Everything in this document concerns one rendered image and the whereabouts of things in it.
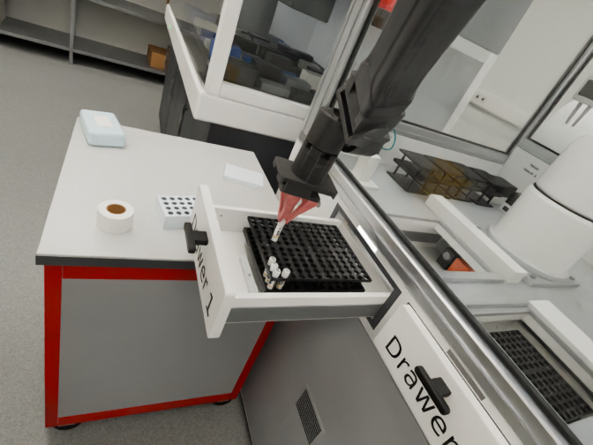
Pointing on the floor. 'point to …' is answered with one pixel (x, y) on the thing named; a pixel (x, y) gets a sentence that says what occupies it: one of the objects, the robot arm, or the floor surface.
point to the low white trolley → (137, 283)
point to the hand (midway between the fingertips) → (283, 217)
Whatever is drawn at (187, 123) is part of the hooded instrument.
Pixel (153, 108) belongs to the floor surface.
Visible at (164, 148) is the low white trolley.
